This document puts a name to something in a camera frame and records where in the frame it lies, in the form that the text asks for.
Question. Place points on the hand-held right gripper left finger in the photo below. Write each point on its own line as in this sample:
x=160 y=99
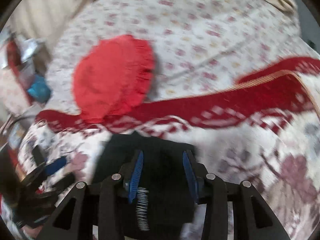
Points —
x=136 y=177

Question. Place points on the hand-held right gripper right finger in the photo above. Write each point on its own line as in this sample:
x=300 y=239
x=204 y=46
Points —
x=190 y=178

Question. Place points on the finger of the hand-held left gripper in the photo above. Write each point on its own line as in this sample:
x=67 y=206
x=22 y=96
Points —
x=56 y=166

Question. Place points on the black pants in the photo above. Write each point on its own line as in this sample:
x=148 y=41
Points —
x=162 y=170

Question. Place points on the black smartphone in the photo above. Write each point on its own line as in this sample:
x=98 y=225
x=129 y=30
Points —
x=39 y=155

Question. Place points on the white red floral plush blanket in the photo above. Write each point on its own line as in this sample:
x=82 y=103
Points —
x=225 y=140

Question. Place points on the blue bag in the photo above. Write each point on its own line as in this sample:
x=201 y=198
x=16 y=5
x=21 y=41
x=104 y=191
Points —
x=38 y=90

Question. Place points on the red ruffled pillow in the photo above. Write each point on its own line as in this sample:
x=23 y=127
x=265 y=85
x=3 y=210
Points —
x=112 y=80

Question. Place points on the red cloth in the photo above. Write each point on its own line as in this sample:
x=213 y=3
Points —
x=13 y=57

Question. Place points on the floral bedsheet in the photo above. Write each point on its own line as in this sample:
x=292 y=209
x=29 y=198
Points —
x=200 y=37

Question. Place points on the beige striped cushion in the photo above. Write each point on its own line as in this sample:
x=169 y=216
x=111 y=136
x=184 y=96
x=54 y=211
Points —
x=50 y=7

